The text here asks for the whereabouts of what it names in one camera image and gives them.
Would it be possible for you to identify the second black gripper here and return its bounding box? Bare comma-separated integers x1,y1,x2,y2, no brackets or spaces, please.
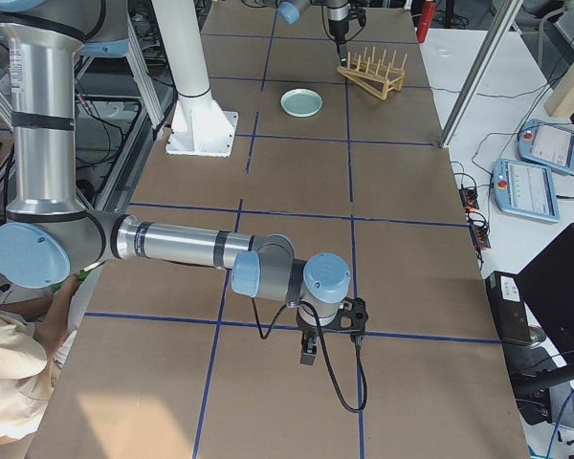
297,305,327,365

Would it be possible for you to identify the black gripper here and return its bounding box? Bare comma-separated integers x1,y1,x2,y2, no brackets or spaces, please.
325,4,366,64

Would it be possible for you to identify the light green ceramic plate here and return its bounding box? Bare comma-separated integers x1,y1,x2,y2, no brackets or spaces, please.
280,88,322,118

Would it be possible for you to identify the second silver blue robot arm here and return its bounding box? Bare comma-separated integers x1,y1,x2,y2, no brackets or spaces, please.
0,1,367,364

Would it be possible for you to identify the wooden dish rack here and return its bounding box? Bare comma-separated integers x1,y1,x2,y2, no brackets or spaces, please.
337,46,408,100

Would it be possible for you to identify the red cylinder tube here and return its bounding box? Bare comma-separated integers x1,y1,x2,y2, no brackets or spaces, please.
416,0,437,43

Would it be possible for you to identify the brown paper table cover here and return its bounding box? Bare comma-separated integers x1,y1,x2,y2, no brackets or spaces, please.
28,0,532,459

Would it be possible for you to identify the black box with label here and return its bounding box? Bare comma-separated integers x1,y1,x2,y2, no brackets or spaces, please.
485,271,530,346

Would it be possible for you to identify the far teach pendant tablet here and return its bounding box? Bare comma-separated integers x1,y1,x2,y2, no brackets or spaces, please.
518,119,574,174

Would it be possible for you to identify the teach pendant tablet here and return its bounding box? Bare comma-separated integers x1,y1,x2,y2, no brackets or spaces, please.
492,159,560,223
518,119,574,174

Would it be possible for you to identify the near teach pendant tablet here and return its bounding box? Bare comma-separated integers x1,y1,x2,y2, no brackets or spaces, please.
492,159,560,223

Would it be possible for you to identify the black computer monitor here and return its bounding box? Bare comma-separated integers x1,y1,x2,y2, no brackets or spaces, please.
512,223,574,398

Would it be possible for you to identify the person in beige shorts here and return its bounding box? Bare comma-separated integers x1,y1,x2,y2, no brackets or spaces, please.
0,275,80,445

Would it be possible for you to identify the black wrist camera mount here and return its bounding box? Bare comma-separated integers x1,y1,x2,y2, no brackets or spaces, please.
321,297,368,343

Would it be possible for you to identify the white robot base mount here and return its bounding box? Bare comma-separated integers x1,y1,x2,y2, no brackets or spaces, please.
153,1,238,158

